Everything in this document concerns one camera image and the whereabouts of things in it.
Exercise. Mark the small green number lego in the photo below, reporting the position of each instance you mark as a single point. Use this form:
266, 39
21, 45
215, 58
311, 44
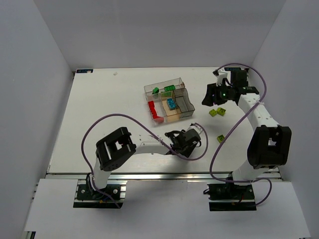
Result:
155, 90

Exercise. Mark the blue table label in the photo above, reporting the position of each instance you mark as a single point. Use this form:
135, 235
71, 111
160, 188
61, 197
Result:
84, 71
230, 69

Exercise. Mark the lime curved lego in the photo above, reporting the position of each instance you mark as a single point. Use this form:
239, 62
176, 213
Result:
221, 111

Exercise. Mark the amber transparent container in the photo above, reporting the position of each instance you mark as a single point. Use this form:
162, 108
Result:
171, 115

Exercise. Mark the cyan long lego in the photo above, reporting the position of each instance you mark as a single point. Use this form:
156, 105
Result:
171, 104

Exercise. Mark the grey smoky container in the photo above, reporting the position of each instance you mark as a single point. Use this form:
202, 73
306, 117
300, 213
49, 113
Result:
183, 103

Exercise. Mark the left blue table label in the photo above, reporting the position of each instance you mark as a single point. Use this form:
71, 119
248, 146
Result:
84, 71

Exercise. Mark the right blue table label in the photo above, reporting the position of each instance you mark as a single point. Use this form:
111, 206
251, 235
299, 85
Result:
230, 69

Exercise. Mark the lime square lego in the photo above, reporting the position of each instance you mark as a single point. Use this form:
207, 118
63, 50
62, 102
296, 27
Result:
212, 112

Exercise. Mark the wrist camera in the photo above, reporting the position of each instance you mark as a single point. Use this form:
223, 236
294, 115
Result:
221, 77
196, 127

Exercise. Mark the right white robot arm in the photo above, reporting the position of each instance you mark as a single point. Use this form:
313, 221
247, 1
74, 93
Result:
270, 143

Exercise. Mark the red curved lego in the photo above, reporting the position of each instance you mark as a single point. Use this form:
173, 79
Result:
155, 116

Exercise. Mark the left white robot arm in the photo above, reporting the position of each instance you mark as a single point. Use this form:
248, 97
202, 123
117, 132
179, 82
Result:
115, 149

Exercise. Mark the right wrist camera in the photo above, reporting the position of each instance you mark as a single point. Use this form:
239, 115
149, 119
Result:
221, 77

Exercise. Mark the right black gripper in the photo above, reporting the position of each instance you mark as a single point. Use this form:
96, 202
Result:
213, 94

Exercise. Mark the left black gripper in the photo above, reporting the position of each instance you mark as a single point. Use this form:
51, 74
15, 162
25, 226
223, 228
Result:
177, 140

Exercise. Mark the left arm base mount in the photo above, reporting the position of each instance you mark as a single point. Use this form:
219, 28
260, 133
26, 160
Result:
87, 197

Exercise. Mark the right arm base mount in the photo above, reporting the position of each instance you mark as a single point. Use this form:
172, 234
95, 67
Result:
228, 197

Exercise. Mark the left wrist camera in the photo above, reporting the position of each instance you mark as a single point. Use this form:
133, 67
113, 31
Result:
196, 127

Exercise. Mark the long clear smoky container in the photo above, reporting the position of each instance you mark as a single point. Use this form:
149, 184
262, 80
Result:
178, 83

